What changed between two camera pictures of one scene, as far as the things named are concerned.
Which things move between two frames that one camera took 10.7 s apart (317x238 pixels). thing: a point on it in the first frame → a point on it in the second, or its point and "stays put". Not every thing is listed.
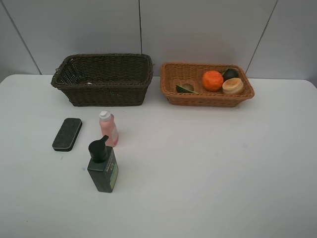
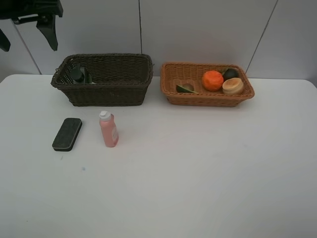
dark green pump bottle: x=102 y=166 → x=80 y=75
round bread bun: x=233 y=86 stays put
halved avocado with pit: x=186 y=88 stays put
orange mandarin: x=212 y=81 stays put
